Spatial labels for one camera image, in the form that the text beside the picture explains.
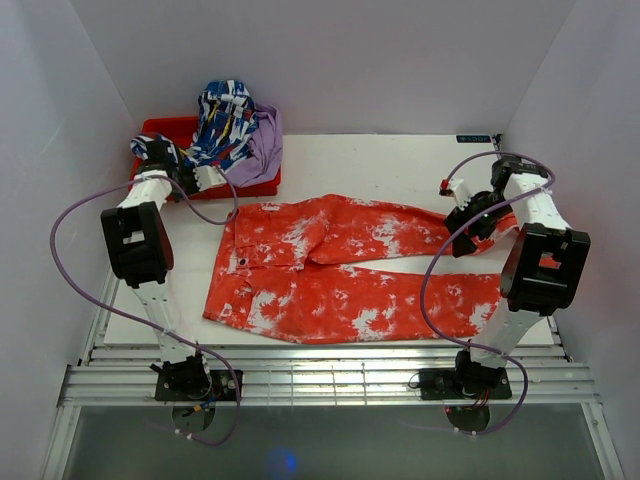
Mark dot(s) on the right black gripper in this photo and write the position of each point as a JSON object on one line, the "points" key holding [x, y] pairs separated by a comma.
{"points": [[462, 245]]}

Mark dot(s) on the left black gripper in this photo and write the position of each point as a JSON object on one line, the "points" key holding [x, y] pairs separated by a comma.
{"points": [[189, 171]]}

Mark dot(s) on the red plastic bin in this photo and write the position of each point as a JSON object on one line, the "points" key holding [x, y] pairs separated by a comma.
{"points": [[180, 130]]}

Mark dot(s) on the red white tie-dye trousers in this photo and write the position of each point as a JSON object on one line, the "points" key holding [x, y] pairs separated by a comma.
{"points": [[299, 272]]}

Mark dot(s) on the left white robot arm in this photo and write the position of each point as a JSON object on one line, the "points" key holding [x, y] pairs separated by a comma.
{"points": [[141, 255]]}

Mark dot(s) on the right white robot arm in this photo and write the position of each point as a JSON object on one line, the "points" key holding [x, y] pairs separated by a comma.
{"points": [[540, 275]]}

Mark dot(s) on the blue white patterned trousers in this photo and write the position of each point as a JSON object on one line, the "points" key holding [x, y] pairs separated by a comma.
{"points": [[226, 120]]}

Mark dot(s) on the purple folded garment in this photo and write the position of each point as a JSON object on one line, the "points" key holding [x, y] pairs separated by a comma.
{"points": [[265, 150]]}

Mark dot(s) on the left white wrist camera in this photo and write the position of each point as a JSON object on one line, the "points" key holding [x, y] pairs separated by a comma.
{"points": [[208, 177]]}

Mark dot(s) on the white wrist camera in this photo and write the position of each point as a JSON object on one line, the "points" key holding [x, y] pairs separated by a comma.
{"points": [[458, 191], [208, 177]]}

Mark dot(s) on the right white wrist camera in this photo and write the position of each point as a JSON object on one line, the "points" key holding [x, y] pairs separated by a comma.
{"points": [[458, 191]]}

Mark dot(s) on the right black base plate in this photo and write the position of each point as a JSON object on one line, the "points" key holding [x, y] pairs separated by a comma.
{"points": [[450, 384]]}

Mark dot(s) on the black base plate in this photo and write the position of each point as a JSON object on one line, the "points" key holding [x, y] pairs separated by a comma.
{"points": [[220, 385], [450, 384]]}

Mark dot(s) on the aluminium rail frame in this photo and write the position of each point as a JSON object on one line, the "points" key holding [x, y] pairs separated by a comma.
{"points": [[295, 375]]}

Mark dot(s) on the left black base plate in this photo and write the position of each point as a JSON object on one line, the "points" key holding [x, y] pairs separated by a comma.
{"points": [[220, 385]]}

